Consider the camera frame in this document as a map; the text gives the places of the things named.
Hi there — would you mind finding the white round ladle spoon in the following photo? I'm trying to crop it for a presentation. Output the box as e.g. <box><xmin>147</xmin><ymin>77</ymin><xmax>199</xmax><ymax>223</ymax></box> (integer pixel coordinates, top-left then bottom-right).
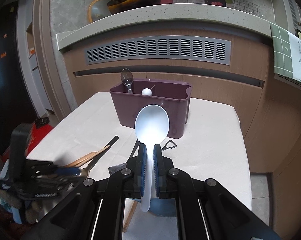
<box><xmin>141</xmin><ymin>88</ymin><xmax>152</xmax><ymax>96</ymax></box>

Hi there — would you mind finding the white plastic rice paddle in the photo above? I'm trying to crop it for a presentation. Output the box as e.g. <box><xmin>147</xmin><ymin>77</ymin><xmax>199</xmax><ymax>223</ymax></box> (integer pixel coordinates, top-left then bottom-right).
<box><xmin>135</xmin><ymin>105</ymin><xmax>169</xmax><ymax>212</ymax></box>

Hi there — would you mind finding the yellow hose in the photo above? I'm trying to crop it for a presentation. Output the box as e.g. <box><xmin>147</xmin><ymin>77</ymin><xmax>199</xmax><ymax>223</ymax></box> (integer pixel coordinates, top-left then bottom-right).
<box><xmin>88</xmin><ymin>0</ymin><xmax>114</xmax><ymax>25</ymax></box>

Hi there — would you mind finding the grey ventilation grille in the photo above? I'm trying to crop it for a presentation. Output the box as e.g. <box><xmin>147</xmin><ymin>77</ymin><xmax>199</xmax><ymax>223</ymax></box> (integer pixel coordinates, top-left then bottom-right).
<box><xmin>84</xmin><ymin>35</ymin><xmax>231</xmax><ymax>65</ymax></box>

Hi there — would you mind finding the maroon plastic utensil caddy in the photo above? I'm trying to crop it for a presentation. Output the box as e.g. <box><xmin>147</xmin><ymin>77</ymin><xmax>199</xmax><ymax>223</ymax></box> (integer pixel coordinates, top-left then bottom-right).
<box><xmin>109</xmin><ymin>77</ymin><xmax>194</xmax><ymax>139</ymax></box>

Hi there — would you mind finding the black frying pan yellow handle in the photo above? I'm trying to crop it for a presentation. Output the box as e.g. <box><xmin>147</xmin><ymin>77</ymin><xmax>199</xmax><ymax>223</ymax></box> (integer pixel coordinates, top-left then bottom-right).
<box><xmin>84</xmin><ymin>0</ymin><xmax>162</xmax><ymax>16</ymax></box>

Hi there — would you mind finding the wooden chopstick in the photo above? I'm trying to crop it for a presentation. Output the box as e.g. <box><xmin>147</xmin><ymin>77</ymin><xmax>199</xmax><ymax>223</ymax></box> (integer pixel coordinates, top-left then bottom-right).
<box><xmin>122</xmin><ymin>198</ymin><xmax>139</xmax><ymax>233</ymax></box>
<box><xmin>64</xmin><ymin>145</ymin><xmax>110</xmax><ymax>167</ymax></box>

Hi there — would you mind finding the blue plastic rice paddle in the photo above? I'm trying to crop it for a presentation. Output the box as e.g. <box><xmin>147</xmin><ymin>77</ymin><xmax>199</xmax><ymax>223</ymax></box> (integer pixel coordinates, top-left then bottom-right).
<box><xmin>149</xmin><ymin>198</ymin><xmax>176</xmax><ymax>217</ymax></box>

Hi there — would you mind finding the green white checkered towel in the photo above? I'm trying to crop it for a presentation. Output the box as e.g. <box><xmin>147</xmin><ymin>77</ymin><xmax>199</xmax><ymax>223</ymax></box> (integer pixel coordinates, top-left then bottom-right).
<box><xmin>270</xmin><ymin>23</ymin><xmax>301</xmax><ymax>84</ymax></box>

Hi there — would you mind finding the metal shovel handle spoon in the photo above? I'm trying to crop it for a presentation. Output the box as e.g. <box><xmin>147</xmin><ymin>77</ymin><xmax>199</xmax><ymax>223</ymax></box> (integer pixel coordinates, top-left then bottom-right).
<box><xmin>161</xmin><ymin>140</ymin><xmax>177</xmax><ymax>151</ymax></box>

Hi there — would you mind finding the metal smiley handle spoon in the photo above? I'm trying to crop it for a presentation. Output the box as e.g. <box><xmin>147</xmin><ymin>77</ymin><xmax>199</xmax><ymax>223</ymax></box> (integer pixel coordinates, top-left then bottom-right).
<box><xmin>108</xmin><ymin>139</ymin><xmax>140</xmax><ymax>176</ymax></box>

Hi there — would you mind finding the gloved left hand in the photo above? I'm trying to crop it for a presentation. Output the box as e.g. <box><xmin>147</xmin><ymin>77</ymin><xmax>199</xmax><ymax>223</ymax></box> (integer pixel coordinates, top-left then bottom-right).
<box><xmin>0</xmin><ymin>189</ymin><xmax>42</xmax><ymax>224</ymax></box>

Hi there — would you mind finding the clear dark plastic spoon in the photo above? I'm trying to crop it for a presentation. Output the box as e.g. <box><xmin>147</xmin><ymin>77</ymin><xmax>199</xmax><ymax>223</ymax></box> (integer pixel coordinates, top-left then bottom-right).
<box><xmin>121</xmin><ymin>68</ymin><xmax>133</xmax><ymax>94</ymax></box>

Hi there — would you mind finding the white table cloth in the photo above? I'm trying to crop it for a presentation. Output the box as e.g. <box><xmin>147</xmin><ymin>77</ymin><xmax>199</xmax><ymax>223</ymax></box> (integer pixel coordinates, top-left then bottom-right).
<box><xmin>25</xmin><ymin>91</ymin><xmax>253</xmax><ymax>240</ymax></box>

